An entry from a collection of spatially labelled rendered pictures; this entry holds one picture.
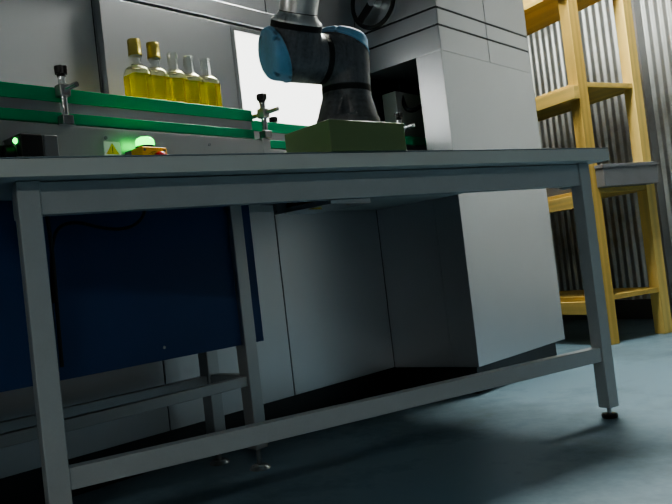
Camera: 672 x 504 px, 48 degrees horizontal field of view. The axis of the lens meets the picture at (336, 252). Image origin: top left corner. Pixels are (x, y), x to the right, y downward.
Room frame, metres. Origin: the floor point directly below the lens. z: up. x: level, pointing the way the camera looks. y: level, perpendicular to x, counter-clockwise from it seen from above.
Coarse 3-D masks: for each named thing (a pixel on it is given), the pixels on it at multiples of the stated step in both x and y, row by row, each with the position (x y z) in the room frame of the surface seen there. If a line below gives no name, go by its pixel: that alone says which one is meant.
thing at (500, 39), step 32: (416, 0) 2.71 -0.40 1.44; (448, 0) 2.73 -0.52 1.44; (480, 0) 2.91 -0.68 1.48; (512, 0) 3.11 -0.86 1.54; (384, 32) 2.82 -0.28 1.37; (416, 32) 2.73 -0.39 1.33; (448, 32) 2.71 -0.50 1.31; (480, 32) 2.89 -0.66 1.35; (512, 32) 3.09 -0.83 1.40; (384, 64) 2.83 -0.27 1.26; (416, 64) 2.83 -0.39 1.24; (512, 64) 3.06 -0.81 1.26
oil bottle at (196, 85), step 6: (192, 72) 2.08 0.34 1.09; (192, 78) 2.06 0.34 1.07; (198, 78) 2.08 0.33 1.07; (192, 84) 2.06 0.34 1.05; (198, 84) 2.08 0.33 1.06; (192, 90) 2.06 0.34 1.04; (198, 90) 2.08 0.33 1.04; (204, 90) 2.09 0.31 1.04; (192, 96) 2.06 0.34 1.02; (198, 96) 2.07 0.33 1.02; (204, 96) 2.09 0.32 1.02; (192, 102) 2.06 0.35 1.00; (198, 102) 2.07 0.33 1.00; (204, 102) 2.09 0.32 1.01
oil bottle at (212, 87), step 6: (204, 78) 2.10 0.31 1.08; (210, 78) 2.11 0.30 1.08; (216, 78) 2.13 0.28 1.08; (204, 84) 2.10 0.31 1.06; (210, 84) 2.11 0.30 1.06; (216, 84) 2.12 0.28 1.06; (210, 90) 2.11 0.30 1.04; (216, 90) 2.12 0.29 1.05; (210, 96) 2.10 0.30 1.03; (216, 96) 2.12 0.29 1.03; (210, 102) 2.10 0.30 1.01; (216, 102) 2.12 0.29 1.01
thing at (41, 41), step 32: (0, 0) 1.85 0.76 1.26; (32, 0) 1.92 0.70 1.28; (64, 0) 1.98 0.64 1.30; (128, 0) 2.13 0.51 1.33; (160, 0) 2.19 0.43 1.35; (192, 0) 2.28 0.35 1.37; (224, 0) 2.41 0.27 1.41; (256, 0) 2.52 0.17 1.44; (320, 0) 2.77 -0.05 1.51; (0, 32) 1.85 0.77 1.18; (32, 32) 1.91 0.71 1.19; (64, 32) 1.98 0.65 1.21; (96, 32) 2.05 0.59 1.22; (0, 64) 1.84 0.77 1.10; (32, 64) 1.90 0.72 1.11; (64, 64) 1.97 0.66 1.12; (96, 64) 2.04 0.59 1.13
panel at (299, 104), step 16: (240, 32) 2.42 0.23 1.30; (240, 48) 2.41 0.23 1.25; (256, 48) 2.46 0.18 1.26; (240, 64) 2.40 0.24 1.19; (256, 64) 2.46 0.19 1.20; (240, 80) 2.40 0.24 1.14; (256, 80) 2.45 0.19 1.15; (272, 80) 2.51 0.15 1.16; (272, 96) 2.50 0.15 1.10; (288, 96) 2.56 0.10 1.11; (304, 96) 2.62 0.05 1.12; (320, 96) 2.68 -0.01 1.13; (256, 112) 2.44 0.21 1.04; (288, 112) 2.55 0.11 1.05; (304, 112) 2.61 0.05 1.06
